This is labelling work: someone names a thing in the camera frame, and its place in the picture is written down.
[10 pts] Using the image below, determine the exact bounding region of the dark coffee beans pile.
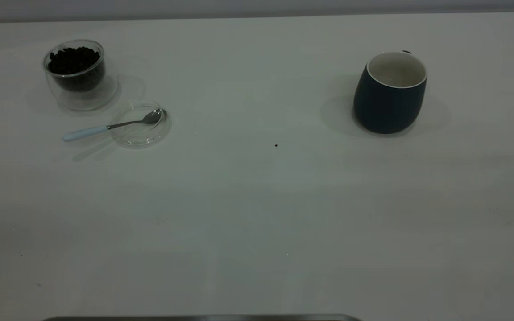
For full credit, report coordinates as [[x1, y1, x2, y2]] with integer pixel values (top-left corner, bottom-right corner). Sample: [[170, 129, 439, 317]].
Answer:
[[48, 46, 106, 93]]

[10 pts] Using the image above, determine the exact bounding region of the metal spoon pale blue handle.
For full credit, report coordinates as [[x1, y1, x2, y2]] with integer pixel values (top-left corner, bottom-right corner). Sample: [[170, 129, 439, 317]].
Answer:
[[62, 109, 163, 142]]

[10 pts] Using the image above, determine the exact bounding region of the clear double-wall glass cup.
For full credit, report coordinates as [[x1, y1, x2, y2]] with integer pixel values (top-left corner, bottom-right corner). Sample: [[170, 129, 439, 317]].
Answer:
[[43, 39, 119, 112]]

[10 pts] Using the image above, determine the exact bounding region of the clear round glass lid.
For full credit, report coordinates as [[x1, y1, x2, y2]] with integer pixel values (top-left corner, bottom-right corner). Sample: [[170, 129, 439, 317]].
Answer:
[[111, 102, 172, 149]]

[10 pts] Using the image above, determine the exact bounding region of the dark grey ceramic mug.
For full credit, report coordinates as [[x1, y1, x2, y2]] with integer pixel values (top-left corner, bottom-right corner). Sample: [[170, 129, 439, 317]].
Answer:
[[353, 50, 428, 134]]

